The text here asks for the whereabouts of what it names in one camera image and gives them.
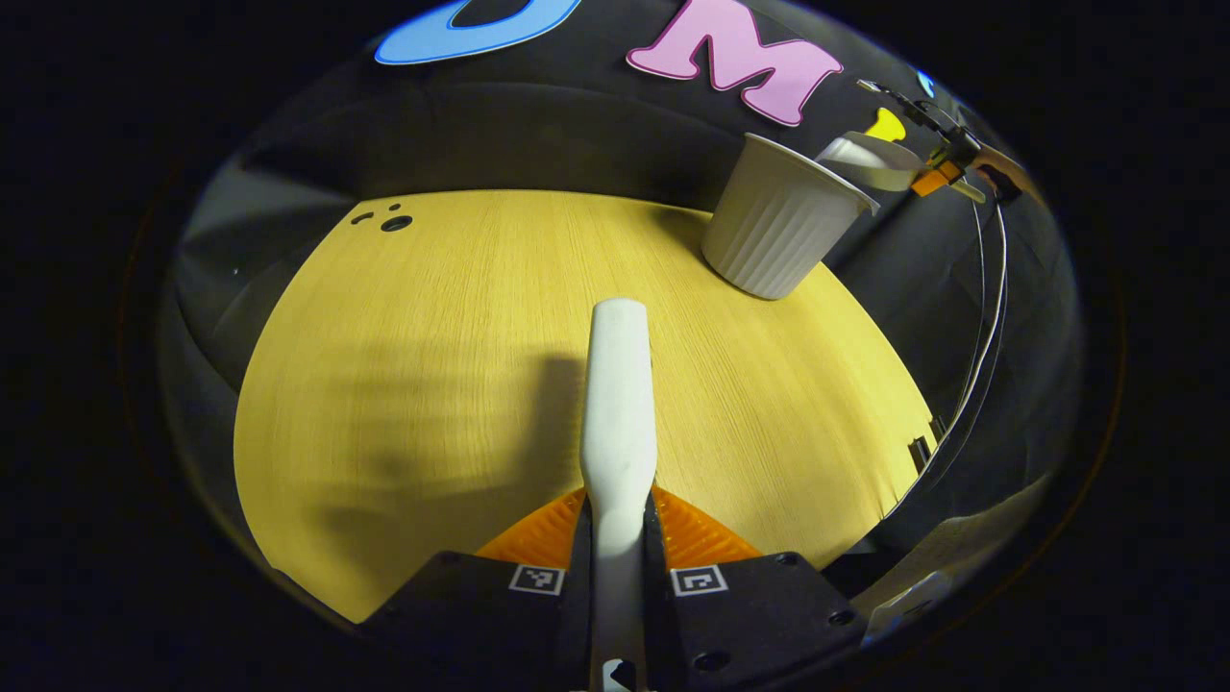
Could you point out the white dustpan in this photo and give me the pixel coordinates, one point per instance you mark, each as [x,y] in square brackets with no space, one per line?
[870,159]

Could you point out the black backdrop cloth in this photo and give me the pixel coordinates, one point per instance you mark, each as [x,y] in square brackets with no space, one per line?
[538,125]

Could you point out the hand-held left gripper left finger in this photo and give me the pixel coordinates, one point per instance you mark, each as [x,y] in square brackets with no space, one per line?
[480,615]

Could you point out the white ribbed garbage bin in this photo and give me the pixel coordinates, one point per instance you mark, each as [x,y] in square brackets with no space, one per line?
[778,226]

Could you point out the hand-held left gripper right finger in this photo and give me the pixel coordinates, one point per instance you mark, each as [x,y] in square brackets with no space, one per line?
[759,615]

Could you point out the small white broom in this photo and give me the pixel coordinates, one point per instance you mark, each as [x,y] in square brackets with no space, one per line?
[620,404]

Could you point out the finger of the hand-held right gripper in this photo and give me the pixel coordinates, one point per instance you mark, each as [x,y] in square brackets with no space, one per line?
[934,178]
[913,104]

